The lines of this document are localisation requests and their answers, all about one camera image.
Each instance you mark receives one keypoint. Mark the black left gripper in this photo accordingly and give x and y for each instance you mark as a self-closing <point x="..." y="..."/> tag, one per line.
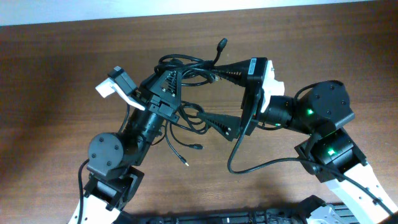
<point x="162" y="107"/>

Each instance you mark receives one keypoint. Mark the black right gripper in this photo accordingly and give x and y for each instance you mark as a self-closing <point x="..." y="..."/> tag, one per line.
<point x="250" y="98"/>

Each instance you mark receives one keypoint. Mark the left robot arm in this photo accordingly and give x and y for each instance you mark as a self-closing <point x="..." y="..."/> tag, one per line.
<point x="113" y="158"/>

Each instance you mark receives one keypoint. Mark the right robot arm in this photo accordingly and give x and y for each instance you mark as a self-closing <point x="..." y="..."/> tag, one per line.
<point x="321" y="111"/>

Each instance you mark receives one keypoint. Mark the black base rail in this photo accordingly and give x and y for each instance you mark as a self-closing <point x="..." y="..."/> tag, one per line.
<point x="310" y="210"/>

